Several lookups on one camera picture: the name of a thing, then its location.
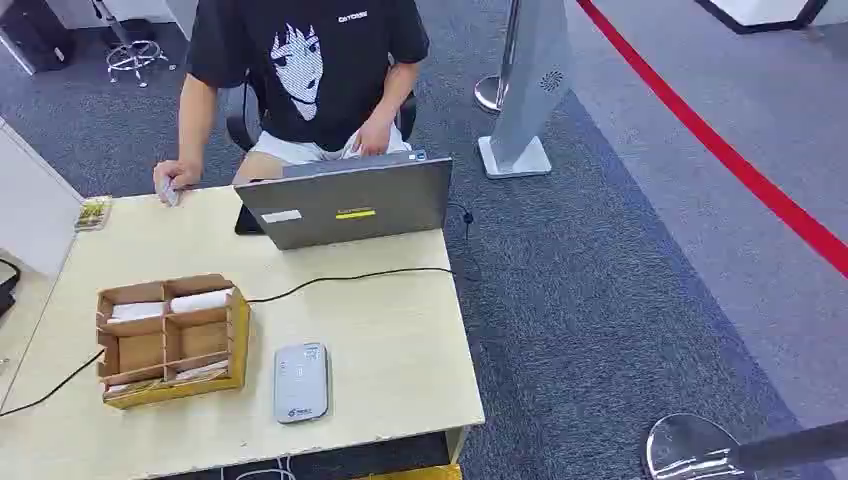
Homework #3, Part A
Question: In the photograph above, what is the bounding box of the grey laptop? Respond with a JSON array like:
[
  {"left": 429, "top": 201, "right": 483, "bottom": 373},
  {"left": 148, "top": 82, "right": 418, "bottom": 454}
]
[{"left": 233, "top": 150, "right": 454, "bottom": 252}]

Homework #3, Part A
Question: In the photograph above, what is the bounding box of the person's left hand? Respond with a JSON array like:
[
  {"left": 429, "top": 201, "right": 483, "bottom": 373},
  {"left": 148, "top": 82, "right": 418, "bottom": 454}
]
[{"left": 354, "top": 117, "right": 396, "bottom": 158}]

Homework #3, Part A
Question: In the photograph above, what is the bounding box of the person's hand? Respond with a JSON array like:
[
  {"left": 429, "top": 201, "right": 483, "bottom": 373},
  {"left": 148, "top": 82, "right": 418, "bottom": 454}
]
[
  {"left": 153, "top": 158, "right": 204, "bottom": 207},
  {"left": 354, "top": 117, "right": 396, "bottom": 158}
]

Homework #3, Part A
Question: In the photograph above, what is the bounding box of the chrome stanchion with silver pole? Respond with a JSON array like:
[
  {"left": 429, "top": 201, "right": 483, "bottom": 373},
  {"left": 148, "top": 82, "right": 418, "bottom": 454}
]
[{"left": 473, "top": 0, "right": 525, "bottom": 114}]

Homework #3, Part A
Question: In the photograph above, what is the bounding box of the person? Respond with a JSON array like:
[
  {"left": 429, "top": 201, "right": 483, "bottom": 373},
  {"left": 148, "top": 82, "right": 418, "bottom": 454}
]
[{"left": 153, "top": 0, "right": 431, "bottom": 208}]

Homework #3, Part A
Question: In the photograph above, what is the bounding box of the grey kiosk stand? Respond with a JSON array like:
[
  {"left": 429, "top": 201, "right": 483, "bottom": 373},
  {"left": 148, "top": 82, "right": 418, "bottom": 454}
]
[{"left": 478, "top": 0, "right": 574, "bottom": 180}]

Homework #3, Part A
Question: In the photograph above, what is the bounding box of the grey card reader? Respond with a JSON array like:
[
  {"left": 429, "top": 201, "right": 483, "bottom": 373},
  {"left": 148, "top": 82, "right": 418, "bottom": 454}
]
[{"left": 273, "top": 341, "right": 331, "bottom": 425}]

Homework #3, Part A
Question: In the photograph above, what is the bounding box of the rounded white card stack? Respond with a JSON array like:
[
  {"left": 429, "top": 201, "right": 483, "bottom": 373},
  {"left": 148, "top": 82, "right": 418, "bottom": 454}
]
[{"left": 169, "top": 287, "right": 235, "bottom": 315}]

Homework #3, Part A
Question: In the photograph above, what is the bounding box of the yellow box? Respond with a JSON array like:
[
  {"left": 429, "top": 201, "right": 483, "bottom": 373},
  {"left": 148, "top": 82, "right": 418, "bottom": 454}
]
[{"left": 351, "top": 463, "right": 463, "bottom": 480}]

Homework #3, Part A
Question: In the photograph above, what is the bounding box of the printed card stack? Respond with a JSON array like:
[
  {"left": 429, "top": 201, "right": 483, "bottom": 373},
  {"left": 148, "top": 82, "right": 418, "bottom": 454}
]
[{"left": 173, "top": 359, "right": 231, "bottom": 383}]

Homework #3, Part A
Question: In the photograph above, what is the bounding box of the person's right hand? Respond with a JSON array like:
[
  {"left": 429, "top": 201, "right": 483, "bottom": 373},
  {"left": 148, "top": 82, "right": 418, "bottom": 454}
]
[{"left": 153, "top": 158, "right": 204, "bottom": 207}]

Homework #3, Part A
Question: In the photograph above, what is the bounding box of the wooden compartment card box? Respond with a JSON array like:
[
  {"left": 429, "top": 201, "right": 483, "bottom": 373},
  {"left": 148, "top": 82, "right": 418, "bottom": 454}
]
[{"left": 95, "top": 273, "right": 252, "bottom": 411}]

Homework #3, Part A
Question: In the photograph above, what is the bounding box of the flat white card stack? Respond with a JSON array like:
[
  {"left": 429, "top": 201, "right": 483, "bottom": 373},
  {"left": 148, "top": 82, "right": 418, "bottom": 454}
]
[{"left": 107, "top": 301, "right": 167, "bottom": 326}]

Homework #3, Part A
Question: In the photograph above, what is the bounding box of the red barrier belt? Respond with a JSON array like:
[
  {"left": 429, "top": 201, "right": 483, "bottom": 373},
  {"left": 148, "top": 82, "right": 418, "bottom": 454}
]
[{"left": 574, "top": 0, "right": 848, "bottom": 280}]

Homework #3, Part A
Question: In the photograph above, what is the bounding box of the thin card stack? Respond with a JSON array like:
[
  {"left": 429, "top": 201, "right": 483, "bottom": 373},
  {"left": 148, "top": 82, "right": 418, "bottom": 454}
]
[{"left": 104, "top": 378, "right": 164, "bottom": 396}]

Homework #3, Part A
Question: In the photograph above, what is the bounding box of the small green card pack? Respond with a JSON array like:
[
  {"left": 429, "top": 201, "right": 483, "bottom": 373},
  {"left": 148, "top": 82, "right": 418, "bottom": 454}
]
[{"left": 74, "top": 195, "right": 114, "bottom": 233}]

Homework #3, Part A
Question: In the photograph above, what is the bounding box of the chrome stool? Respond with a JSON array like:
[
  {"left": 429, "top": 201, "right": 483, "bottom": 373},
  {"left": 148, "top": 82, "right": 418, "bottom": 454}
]
[{"left": 89, "top": 0, "right": 179, "bottom": 89}]

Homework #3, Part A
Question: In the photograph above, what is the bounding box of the white partition panel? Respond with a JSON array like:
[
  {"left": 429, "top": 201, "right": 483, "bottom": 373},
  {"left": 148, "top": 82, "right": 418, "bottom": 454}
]
[{"left": 0, "top": 117, "right": 86, "bottom": 276}]

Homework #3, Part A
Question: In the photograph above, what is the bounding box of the white platform with black edge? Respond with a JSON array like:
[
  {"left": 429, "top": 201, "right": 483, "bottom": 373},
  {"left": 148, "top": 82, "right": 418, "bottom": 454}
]
[{"left": 694, "top": 0, "right": 848, "bottom": 36}]

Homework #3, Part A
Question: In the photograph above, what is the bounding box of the black device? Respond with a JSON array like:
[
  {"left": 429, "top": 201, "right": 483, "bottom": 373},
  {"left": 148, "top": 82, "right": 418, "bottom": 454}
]
[{"left": 0, "top": 258, "right": 22, "bottom": 319}]

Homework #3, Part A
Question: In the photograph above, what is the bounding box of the black case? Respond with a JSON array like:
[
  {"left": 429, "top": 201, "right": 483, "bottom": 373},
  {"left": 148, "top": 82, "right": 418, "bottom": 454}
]
[{"left": 0, "top": 0, "right": 77, "bottom": 74}]

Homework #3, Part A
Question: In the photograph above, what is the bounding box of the long black cable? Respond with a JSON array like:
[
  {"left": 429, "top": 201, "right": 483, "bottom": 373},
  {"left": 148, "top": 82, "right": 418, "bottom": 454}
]
[{"left": 246, "top": 201, "right": 482, "bottom": 306}]

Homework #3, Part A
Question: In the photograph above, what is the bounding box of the white cable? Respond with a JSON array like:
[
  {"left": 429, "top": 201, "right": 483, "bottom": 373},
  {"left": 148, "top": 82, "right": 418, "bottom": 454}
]
[{"left": 220, "top": 455, "right": 297, "bottom": 480}]

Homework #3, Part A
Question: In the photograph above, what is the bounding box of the short black cable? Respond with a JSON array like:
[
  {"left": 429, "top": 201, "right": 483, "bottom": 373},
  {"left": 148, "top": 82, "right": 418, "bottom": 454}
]
[{"left": 0, "top": 349, "right": 106, "bottom": 419}]

